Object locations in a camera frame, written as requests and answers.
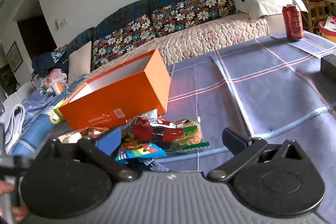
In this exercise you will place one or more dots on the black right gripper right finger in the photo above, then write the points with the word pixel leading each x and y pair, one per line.
pixel 245 151

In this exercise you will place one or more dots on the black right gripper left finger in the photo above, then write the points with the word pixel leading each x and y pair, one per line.
pixel 101 149

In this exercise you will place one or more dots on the colourful blue snack packet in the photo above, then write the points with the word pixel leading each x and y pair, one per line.
pixel 144 152

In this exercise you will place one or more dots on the green cookie packet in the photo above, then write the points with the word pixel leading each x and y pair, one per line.
pixel 192 137

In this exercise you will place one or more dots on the red chocolate cookie packet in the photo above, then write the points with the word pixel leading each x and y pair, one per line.
pixel 150 129

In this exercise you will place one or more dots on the orange cardboard box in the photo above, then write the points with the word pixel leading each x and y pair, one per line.
pixel 118 95

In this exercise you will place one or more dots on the person's left hand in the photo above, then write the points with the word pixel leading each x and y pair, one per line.
pixel 10 211

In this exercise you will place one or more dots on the yellow green tape roll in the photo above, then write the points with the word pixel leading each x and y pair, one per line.
pixel 56 116

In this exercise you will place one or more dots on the blue rolled mat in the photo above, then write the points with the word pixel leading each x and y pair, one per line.
pixel 33 137

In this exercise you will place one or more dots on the blue plaid tablecloth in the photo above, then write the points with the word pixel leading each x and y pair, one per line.
pixel 269 88

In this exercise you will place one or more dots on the white folded papers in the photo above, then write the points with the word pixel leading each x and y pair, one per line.
pixel 13 122

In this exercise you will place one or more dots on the beige pillow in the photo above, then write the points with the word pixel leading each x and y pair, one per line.
pixel 79 63

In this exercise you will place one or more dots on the floral cushion left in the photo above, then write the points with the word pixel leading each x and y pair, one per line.
pixel 122 41

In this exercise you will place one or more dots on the floral cushion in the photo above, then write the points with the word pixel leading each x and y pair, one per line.
pixel 122 41
pixel 189 13

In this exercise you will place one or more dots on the beige quilted sofa cover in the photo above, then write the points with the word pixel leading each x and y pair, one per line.
pixel 197 40

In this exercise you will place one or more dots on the black box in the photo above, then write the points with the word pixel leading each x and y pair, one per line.
pixel 328 66

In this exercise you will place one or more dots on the red soda can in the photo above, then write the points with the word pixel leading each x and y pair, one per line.
pixel 293 22

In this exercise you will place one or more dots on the dark blue sofa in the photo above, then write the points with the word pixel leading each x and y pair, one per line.
pixel 117 20

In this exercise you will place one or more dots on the floral cushion right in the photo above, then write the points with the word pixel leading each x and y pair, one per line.
pixel 189 13

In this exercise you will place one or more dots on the wicker chair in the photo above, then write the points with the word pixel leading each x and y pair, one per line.
pixel 317 11

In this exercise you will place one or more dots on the small framed wall picture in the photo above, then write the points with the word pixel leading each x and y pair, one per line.
pixel 14 57

